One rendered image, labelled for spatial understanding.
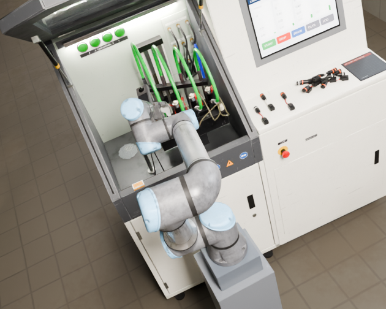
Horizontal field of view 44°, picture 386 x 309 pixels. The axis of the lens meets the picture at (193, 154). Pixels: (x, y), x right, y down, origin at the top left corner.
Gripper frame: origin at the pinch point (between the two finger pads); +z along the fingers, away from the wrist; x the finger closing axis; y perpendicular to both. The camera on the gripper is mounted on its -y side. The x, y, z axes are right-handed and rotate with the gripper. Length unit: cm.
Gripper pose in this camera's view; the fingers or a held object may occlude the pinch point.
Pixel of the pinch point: (158, 110)
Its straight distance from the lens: 194.6
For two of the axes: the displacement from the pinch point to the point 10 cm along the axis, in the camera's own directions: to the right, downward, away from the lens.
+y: 4.0, 9.1, -0.7
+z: 2.3, -0.2, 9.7
